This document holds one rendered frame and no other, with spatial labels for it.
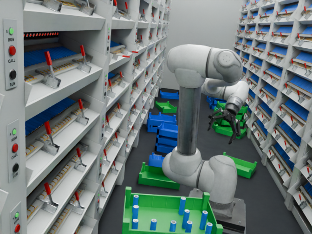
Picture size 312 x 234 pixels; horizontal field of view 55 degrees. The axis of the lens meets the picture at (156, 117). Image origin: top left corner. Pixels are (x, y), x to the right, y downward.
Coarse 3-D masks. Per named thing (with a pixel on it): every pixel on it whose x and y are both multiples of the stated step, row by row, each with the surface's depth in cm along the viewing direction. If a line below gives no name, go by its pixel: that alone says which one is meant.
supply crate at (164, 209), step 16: (128, 192) 105; (128, 208) 107; (144, 208) 108; (160, 208) 109; (176, 208) 110; (192, 208) 110; (208, 208) 106; (128, 224) 88; (144, 224) 99; (160, 224) 100; (176, 224) 101; (192, 224) 102
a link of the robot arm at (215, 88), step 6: (210, 78) 169; (204, 84) 182; (210, 84) 168; (216, 84) 161; (222, 84) 155; (228, 84) 148; (234, 84) 146; (204, 90) 182; (210, 90) 176; (216, 90) 176; (222, 90) 178; (210, 96) 184; (216, 96) 180; (222, 96) 179
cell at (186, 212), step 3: (186, 210) 98; (186, 213) 98; (189, 213) 99; (183, 216) 99; (186, 216) 98; (183, 219) 99; (186, 219) 98; (183, 222) 99; (186, 222) 99; (183, 225) 99
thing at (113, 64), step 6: (114, 36) 184; (120, 42) 185; (126, 42) 184; (126, 48) 186; (132, 48) 185; (120, 54) 164; (114, 60) 143; (120, 60) 153; (126, 60) 174; (114, 66) 144; (108, 72) 136
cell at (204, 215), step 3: (204, 213) 98; (207, 213) 99; (201, 216) 99; (204, 216) 98; (201, 219) 99; (204, 219) 99; (201, 222) 99; (204, 222) 99; (201, 225) 100; (204, 225) 100; (201, 228) 100; (204, 228) 100
